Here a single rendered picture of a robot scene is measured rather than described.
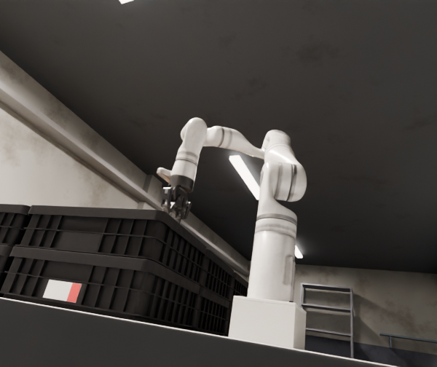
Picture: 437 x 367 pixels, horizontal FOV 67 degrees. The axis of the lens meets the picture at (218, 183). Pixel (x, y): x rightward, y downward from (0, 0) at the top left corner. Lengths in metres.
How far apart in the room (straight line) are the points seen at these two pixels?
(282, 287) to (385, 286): 8.29
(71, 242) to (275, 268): 0.47
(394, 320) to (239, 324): 8.23
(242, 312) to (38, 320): 0.50
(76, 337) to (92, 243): 0.60
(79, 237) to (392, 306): 8.39
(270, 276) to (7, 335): 0.53
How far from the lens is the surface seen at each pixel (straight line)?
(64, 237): 0.86
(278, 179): 0.77
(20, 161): 3.76
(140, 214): 0.75
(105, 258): 0.76
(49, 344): 0.22
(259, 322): 0.67
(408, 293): 8.97
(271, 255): 0.70
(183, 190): 1.01
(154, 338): 0.18
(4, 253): 0.97
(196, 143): 1.04
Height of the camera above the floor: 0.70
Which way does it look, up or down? 25 degrees up
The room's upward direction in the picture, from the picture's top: 10 degrees clockwise
